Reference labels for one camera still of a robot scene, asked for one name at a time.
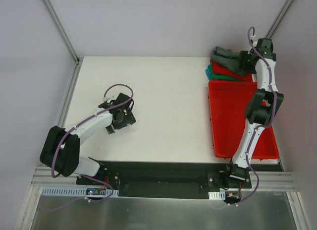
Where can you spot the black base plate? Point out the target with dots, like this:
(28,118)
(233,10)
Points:
(163,180)

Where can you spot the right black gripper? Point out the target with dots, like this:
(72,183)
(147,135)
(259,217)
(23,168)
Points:
(244,61)

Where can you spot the folded red t shirt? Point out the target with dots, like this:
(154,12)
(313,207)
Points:
(216,68)

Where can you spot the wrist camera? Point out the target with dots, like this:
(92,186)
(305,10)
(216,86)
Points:
(123,100)
(264,47)

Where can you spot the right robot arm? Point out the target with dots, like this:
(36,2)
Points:
(259,113)

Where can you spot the aluminium frame post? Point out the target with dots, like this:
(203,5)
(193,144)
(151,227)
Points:
(60,30)
(279,18)

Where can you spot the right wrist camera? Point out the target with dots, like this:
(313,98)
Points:
(264,47)

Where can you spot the left white cable duct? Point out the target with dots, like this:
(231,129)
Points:
(79,192)

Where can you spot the folded teal t shirt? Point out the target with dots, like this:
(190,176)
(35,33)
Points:
(208,72)

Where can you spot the right white cable duct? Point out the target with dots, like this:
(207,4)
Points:
(217,195)

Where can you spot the dark grey t shirt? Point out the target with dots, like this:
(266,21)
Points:
(229,59)

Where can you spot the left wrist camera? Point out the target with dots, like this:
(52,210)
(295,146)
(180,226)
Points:
(123,100)

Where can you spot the folded green t shirt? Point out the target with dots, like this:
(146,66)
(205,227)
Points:
(215,76)

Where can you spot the right aluminium frame post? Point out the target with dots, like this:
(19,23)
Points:
(279,18)

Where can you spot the front aluminium rail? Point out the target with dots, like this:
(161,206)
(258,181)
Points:
(269,181)

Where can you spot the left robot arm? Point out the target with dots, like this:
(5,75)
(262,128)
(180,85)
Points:
(61,150)

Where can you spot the left aluminium frame post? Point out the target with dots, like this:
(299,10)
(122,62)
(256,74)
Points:
(60,30)

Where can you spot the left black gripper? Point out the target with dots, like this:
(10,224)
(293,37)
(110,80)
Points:
(127,119)

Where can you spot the red plastic bin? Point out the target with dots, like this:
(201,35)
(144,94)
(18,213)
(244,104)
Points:
(228,101)

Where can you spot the white cable duct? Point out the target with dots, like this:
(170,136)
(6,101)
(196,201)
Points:
(217,195)
(79,192)

